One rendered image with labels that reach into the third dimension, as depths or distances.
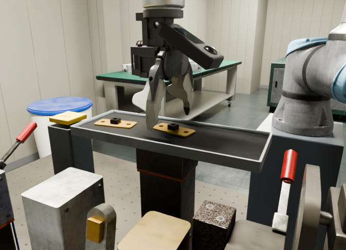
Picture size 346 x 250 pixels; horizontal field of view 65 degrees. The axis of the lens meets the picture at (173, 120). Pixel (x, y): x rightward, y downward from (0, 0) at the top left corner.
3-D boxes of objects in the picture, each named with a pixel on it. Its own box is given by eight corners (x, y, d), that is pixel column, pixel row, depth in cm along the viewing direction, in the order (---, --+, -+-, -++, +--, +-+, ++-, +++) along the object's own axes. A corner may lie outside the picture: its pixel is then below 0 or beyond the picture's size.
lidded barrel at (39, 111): (109, 164, 294) (104, 100, 272) (66, 190, 245) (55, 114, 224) (70, 153, 321) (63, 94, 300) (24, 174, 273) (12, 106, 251)
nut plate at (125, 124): (92, 125, 57) (92, 119, 56) (102, 120, 60) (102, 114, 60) (130, 128, 54) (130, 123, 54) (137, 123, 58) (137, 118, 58)
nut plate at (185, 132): (150, 128, 55) (150, 123, 54) (162, 123, 58) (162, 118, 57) (185, 137, 50) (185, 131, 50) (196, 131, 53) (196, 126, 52)
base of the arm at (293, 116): (276, 115, 84) (280, 84, 81) (332, 123, 77) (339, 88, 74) (265, 130, 72) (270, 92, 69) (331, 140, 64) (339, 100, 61)
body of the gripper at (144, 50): (156, 74, 58) (155, 13, 54) (190, 77, 53) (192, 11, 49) (130, 78, 52) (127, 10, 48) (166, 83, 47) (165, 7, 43)
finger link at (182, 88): (176, 102, 63) (163, 69, 57) (199, 106, 59) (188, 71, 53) (169, 111, 61) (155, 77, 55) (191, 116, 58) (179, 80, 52)
